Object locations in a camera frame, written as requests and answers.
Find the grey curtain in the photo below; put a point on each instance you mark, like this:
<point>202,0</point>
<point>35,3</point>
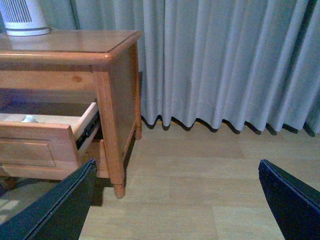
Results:
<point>241,61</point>

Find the wooden drawer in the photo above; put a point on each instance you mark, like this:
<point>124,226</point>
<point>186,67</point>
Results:
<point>96,151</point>
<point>51,148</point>

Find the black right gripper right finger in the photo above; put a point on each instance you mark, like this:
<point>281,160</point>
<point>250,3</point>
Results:
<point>294,204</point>

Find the wooden nightstand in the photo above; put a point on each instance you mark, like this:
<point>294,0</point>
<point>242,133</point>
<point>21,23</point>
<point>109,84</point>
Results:
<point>78,67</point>

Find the white medicine bottle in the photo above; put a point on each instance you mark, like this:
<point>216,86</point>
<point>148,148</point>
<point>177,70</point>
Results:
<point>29,119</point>

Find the wooden top drawer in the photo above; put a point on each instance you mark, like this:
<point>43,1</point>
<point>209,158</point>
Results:
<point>51,148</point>

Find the white cylindrical air purifier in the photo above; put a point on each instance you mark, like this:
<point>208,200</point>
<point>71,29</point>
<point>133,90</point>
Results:
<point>23,18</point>

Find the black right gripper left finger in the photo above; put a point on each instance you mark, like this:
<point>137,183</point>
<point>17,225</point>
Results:
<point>59,214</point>

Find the wooden bottom drawer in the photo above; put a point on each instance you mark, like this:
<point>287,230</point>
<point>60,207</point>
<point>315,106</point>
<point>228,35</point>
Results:
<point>96,151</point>

